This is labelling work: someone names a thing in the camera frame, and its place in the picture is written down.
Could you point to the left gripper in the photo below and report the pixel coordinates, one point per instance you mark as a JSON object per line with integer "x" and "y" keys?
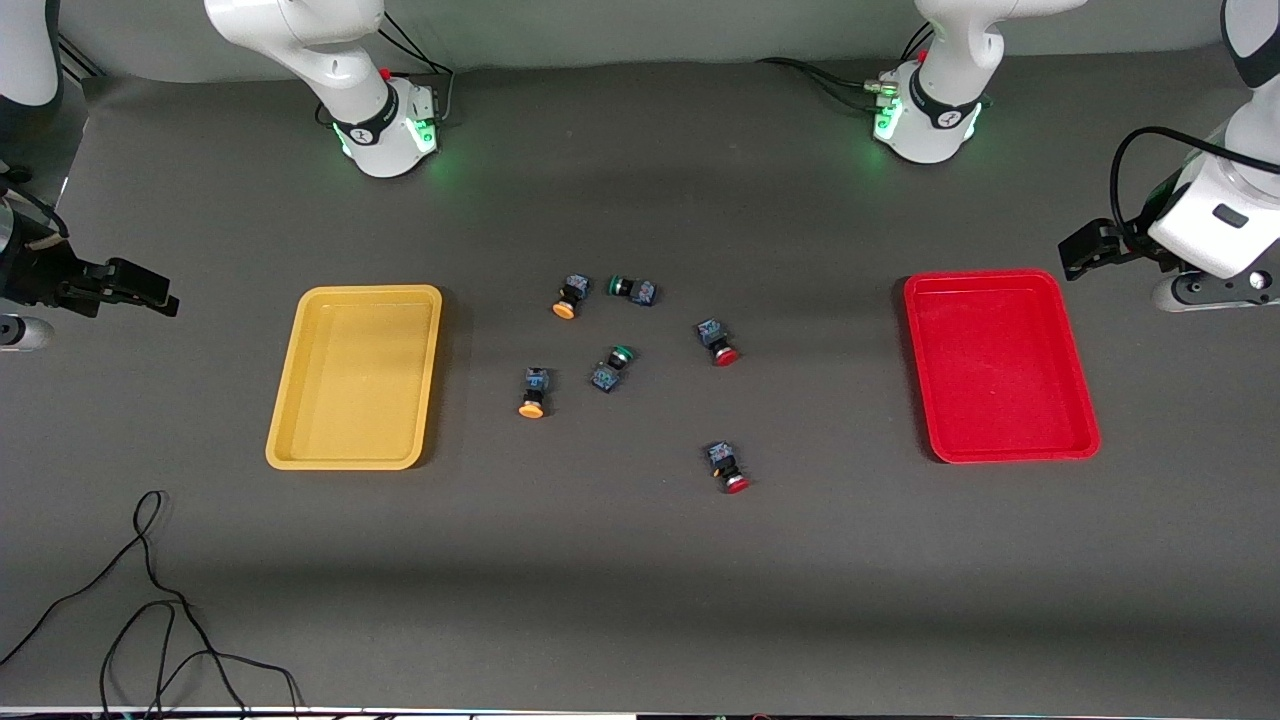
{"x": 1128, "y": 247}

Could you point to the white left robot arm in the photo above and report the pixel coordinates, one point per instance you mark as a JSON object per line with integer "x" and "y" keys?
{"x": 935, "y": 130}

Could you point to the red push button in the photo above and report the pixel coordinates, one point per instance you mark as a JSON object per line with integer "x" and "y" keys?
{"x": 727, "y": 466}
{"x": 718, "y": 340}

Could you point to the red plastic tray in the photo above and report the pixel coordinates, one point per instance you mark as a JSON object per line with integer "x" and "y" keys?
{"x": 1000, "y": 365}

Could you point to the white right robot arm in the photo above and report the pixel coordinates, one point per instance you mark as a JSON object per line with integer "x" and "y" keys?
{"x": 370, "y": 130}

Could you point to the yellow plastic tray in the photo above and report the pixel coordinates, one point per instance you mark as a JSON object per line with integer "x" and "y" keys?
{"x": 355, "y": 380}

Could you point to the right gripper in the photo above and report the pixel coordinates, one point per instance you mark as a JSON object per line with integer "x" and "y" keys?
{"x": 38, "y": 277}

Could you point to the dark grey table mat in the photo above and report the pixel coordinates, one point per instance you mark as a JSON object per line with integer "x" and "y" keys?
{"x": 640, "y": 600}

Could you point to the aluminium frame rail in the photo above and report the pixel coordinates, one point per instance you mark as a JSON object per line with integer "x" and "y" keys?
{"x": 82, "y": 58}

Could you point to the yellow push button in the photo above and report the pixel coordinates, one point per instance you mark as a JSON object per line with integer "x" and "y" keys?
{"x": 570, "y": 297}
{"x": 535, "y": 392}

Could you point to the green push button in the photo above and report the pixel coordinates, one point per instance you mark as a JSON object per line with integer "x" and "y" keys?
{"x": 610, "y": 370}
{"x": 633, "y": 290}

